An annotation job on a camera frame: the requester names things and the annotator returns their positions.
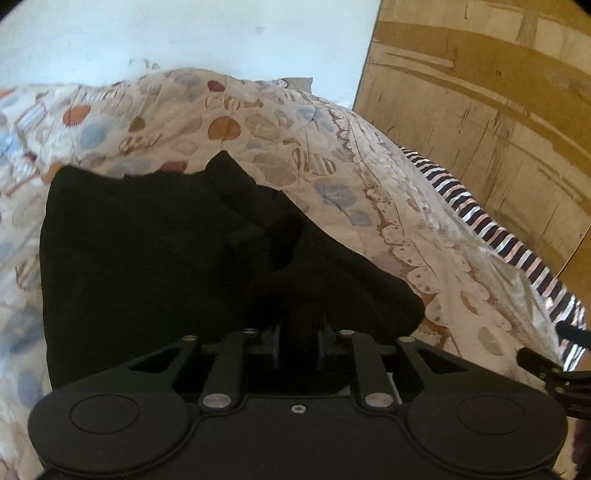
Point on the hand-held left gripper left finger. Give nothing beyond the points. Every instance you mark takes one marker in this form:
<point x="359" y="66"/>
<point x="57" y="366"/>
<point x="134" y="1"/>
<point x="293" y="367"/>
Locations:
<point x="277" y="347"/>

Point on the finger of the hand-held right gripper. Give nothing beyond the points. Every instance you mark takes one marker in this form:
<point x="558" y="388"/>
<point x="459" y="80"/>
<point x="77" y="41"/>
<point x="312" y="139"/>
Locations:
<point x="577" y="331"/>
<point x="554" y="374"/>

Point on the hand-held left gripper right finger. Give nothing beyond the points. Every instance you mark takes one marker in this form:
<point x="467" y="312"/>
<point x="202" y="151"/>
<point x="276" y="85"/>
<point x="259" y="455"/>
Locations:
<point x="320" y="347"/>

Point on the black pants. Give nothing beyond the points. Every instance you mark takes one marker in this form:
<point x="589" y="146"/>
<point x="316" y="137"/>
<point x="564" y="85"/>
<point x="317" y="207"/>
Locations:
<point x="147" y="258"/>

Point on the striped bed sheet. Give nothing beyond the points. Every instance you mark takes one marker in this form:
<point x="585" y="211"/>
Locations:
<point x="489" y="226"/>

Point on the circle patterned duvet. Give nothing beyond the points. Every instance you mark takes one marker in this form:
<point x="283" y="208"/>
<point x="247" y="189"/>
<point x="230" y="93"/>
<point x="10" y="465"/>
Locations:
<point x="286" y="138"/>

